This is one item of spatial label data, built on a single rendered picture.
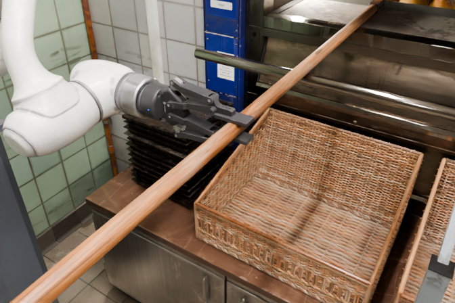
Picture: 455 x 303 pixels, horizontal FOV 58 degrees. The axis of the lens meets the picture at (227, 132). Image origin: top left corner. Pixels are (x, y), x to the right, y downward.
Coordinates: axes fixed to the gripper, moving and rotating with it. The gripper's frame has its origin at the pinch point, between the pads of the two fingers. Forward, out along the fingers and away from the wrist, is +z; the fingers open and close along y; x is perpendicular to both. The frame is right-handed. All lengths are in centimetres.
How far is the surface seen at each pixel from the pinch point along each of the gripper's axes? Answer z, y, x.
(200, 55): -30.1, 2.6, -30.9
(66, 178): -121, 88, -37
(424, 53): 22, 4, -69
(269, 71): -8.6, 2.5, -31.1
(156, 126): -48, 30, -29
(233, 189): -25, 56, -41
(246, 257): -7, 58, -19
